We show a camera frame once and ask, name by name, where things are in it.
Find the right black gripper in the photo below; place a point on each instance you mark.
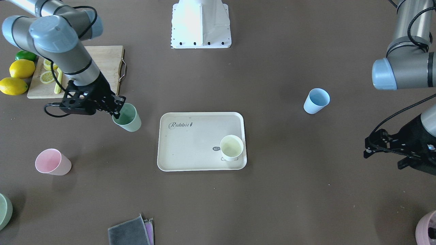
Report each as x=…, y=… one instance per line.
x=99, y=91

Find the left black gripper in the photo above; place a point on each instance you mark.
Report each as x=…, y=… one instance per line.
x=411, y=133

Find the green plastic cup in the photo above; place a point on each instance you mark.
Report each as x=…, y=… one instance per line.
x=129, y=118

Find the blue plastic cup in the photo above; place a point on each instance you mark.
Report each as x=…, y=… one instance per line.
x=316, y=100

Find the pink plastic cup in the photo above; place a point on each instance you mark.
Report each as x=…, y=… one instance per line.
x=52, y=161

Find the cream yellow plastic cup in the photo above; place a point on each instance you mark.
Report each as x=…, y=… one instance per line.
x=231, y=147

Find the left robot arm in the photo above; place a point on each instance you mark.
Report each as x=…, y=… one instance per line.
x=408, y=64

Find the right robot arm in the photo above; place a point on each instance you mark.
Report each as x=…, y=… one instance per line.
x=56, y=33

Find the cream rabbit tray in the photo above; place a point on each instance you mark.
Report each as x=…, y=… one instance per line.
x=191, y=141

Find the wooden cutting board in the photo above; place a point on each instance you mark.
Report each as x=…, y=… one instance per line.
x=108, y=59

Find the yellow plastic knife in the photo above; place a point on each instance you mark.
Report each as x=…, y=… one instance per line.
x=58, y=86

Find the lower lemon slice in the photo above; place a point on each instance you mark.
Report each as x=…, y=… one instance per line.
x=46, y=77

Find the lemon slice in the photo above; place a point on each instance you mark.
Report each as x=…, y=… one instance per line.
x=46, y=77
x=49, y=65

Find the upper lemon slice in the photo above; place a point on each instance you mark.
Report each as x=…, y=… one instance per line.
x=49, y=65

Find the pink bowl with ice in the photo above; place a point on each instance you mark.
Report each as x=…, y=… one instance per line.
x=426, y=229

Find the upper whole lemon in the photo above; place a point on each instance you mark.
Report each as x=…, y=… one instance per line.
x=22, y=69

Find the whole lemon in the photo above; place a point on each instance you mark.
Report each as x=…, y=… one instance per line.
x=13, y=86
x=22, y=69

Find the green lime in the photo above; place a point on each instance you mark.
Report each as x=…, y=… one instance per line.
x=26, y=55

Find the lower whole lemon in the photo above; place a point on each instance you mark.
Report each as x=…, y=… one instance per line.
x=13, y=86

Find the grey folded cloth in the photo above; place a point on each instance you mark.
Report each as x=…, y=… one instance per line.
x=131, y=232

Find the purple folded cloth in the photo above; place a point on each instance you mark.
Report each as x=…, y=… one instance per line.
x=149, y=226

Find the green bowl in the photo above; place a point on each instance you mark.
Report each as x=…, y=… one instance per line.
x=6, y=210

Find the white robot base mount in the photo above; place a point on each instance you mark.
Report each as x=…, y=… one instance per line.
x=200, y=24

